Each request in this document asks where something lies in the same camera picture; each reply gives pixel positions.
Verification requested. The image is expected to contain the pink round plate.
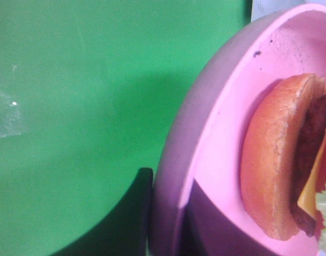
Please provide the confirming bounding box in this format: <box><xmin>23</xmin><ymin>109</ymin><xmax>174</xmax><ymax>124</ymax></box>
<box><xmin>149</xmin><ymin>4</ymin><xmax>326</xmax><ymax>255</ymax></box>

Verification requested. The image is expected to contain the burger with lettuce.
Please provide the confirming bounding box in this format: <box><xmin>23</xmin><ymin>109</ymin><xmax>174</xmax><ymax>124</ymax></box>
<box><xmin>240</xmin><ymin>74</ymin><xmax>326</xmax><ymax>241</ymax></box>

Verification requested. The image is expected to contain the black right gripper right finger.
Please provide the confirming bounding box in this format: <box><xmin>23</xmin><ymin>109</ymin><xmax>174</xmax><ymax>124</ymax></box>
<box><xmin>183</xmin><ymin>181</ymin><xmax>275</xmax><ymax>255</ymax></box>

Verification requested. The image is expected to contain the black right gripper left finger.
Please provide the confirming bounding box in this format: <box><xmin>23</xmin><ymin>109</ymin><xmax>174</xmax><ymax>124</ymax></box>
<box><xmin>54</xmin><ymin>167</ymin><xmax>153</xmax><ymax>255</ymax></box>

